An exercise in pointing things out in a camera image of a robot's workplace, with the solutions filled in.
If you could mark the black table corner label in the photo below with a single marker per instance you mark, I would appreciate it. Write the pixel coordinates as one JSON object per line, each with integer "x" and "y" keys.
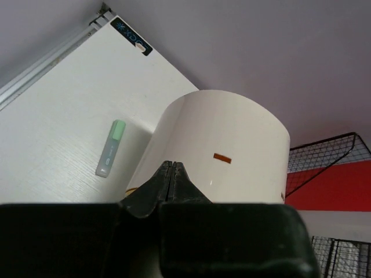
{"x": 131, "y": 36}

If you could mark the round white drawer cabinet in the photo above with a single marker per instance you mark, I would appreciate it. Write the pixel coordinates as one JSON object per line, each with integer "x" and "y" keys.
{"x": 233, "y": 149}

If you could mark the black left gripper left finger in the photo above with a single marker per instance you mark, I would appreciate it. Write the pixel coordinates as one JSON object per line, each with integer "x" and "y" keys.
{"x": 82, "y": 240}

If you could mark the black wire mesh organizer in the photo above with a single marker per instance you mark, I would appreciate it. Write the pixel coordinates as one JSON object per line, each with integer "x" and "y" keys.
{"x": 336, "y": 257}

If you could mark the green highlighter pen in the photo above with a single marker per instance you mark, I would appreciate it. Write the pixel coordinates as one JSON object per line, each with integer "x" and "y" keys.
{"x": 110, "y": 149}

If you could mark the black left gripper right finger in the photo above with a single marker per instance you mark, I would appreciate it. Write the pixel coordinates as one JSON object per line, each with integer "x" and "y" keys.
{"x": 199, "y": 238}

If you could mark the red folder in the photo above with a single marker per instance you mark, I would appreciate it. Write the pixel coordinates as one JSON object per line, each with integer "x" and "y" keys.
{"x": 342, "y": 187}

